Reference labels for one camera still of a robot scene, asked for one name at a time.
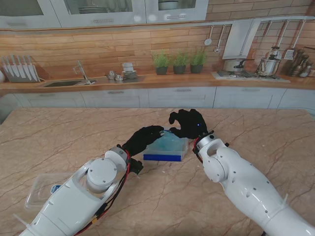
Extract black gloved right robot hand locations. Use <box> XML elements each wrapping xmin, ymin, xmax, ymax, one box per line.
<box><xmin>168</xmin><ymin>109</ymin><xmax>215</xmax><ymax>141</ymax></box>

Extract steel kitchen faucet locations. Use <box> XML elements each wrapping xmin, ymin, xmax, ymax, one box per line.
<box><xmin>73</xmin><ymin>60</ymin><xmax>96</xmax><ymax>86</ymax></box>

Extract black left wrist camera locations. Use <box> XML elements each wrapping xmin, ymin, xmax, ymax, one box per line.
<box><xmin>130</xmin><ymin>158</ymin><xmax>144</xmax><ymax>175</ymax></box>

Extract dark kitchen sink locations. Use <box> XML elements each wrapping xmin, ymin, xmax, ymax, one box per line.
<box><xmin>43</xmin><ymin>80</ymin><xmax>83</xmax><ymax>88</ymax></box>

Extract grey base cabinets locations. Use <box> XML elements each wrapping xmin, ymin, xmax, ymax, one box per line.
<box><xmin>0</xmin><ymin>87</ymin><xmax>315</xmax><ymax>109</ymax></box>

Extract plates stacked inside cabinet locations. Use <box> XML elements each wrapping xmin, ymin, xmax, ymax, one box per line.
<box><xmin>78</xmin><ymin>6</ymin><xmax>109</xmax><ymax>14</ymax></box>

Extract wooden kitchen countertop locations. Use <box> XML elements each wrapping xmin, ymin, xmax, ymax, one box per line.
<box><xmin>0</xmin><ymin>71</ymin><xmax>315</xmax><ymax>97</ymax></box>

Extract stack of plates with cups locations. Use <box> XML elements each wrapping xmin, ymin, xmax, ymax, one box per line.
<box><xmin>122</xmin><ymin>62</ymin><xmax>138</xmax><ymax>81</ymax></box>

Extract clear plastic lid blue label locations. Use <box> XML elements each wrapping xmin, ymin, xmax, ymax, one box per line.
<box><xmin>24</xmin><ymin>172</ymin><xmax>75</xmax><ymax>212</ymax></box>

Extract hanging copper-handled utensil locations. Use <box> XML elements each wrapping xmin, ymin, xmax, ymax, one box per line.
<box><xmin>260</xmin><ymin>21</ymin><xmax>274</xmax><ymax>42</ymax></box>
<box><xmin>275</xmin><ymin>21</ymin><xmax>290</xmax><ymax>49</ymax></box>

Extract red black right arm cable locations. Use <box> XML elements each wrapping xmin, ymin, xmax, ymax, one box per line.
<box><xmin>194</xmin><ymin>137</ymin><xmax>205</xmax><ymax>163</ymax></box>

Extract grey glass-door wall cabinets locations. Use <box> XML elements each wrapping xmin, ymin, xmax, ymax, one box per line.
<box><xmin>0</xmin><ymin>0</ymin><xmax>209</xmax><ymax>29</ymax></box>

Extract red black arm cable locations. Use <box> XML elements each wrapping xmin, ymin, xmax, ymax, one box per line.
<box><xmin>73</xmin><ymin>149</ymin><xmax>131</xmax><ymax>236</ymax></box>
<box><xmin>194</xmin><ymin>137</ymin><xmax>205</xmax><ymax>163</ymax></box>

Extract clear plastic crate blue clips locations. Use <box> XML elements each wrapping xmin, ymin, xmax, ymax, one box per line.
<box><xmin>143</xmin><ymin>129</ymin><xmax>190</xmax><ymax>162</ymax></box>

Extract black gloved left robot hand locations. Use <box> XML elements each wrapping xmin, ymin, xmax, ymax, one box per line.
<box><xmin>122</xmin><ymin>125</ymin><xmax>165</xmax><ymax>158</ymax></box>

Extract clear plastic bag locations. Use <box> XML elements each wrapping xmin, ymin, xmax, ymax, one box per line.
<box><xmin>152</xmin><ymin>130</ymin><xmax>188</xmax><ymax>151</ymax></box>

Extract red black left arm cable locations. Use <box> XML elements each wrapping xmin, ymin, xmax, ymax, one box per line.
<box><xmin>73</xmin><ymin>149</ymin><xmax>131</xmax><ymax>236</ymax></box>

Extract knife block with knives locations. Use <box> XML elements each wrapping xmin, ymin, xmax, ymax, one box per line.
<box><xmin>1</xmin><ymin>55</ymin><xmax>41</xmax><ymax>83</ymax></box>

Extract bowl inside cabinet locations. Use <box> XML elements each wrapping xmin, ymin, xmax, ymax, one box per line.
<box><xmin>157</xmin><ymin>0</ymin><xmax>179</xmax><ymax>11</ymax></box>

